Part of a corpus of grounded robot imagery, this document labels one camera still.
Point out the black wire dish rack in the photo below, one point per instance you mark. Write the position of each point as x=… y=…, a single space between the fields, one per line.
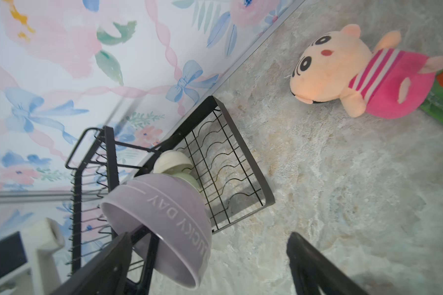
x=231 y=183

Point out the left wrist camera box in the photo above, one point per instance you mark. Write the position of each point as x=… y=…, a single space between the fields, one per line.
x=27 y=265

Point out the cream speckled bowl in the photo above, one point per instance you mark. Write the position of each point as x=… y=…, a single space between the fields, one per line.
x=171 y=162

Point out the lavender bowl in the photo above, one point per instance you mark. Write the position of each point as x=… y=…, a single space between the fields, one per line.
x=172 y=209

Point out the light green bowl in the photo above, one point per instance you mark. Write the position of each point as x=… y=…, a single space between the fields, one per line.
x=189 y=179

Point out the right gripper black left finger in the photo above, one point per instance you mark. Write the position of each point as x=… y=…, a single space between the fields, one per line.
x=105 y=274

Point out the pink plush doll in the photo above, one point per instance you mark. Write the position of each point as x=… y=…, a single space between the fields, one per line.
x=385 y=82

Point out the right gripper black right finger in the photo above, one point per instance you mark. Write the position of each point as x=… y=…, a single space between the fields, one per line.
x=313 y=273

